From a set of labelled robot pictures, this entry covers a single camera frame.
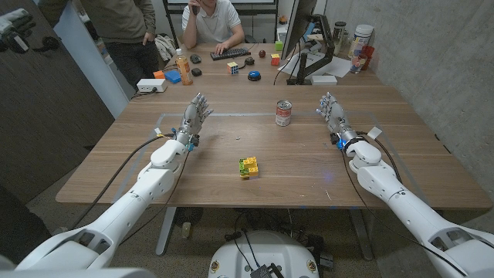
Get black keyboard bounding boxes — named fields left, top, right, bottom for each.
left=209, top=46, right=252, bottom=62

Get clear plastic cup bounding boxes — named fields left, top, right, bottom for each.
left=350, top=53, right=367, bottom=75

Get orange juice bottle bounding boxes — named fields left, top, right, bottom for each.
left=175, top=48, right=194, bottom=86

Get white paper sheets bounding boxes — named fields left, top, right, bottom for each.
left=276, top=49, right=352, bottom=79

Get red cup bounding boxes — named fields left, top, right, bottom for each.
left=360, top=45, right=376, bottom=71

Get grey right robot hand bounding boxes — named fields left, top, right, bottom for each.
left=315, top=91, right=360, bottom=146

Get white flat box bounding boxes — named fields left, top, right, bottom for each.
left=310, top=75, right=339, bottom=86

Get white wipes canister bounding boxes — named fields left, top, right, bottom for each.
left=348, top=24, right=375, bottom=59

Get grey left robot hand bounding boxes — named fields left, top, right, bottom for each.
left=176, top=92, right=215, bottom=146

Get grey white bag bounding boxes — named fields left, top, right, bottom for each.
left=154, top=33, right=178, bottom=62

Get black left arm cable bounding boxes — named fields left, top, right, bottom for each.
left=69, top=133, right=177, bottom=231

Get black computer monitor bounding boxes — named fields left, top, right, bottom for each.
left=280, top=0, right=319, bottom=61

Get black floor fan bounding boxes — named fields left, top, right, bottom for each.
left=173, top=207, right=205, bottom=228

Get white table leg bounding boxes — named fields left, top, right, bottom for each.
left=155, top=206, right=178, bottom=257

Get red and white tin can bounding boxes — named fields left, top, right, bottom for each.
left=275, top=100, right=293, bottom=127

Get standing person in olive sweater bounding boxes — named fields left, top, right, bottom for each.
left=79, top=0, right=160, bottom=90

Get white power box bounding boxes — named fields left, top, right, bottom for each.
left=136, top=78, right=168, bottom=94

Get seated person in white shirt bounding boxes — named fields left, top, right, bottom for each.
left=181, top=0, right=245, bottom=55

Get dark glass jar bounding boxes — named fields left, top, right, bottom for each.
left=332, top=21, right=347, bottom=51

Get white robot torso base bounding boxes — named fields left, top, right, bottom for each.
left=208, top=230, right=320, bottom=278

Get yellow green lego block stack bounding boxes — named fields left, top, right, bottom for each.
left=239, top=156, right=260, bottom=181

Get grey table leg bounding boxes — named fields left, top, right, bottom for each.
left=349, top=208, right=374, bottom=262

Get black headphones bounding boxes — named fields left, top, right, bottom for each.
left=32, top=36, right=61, bottom=53

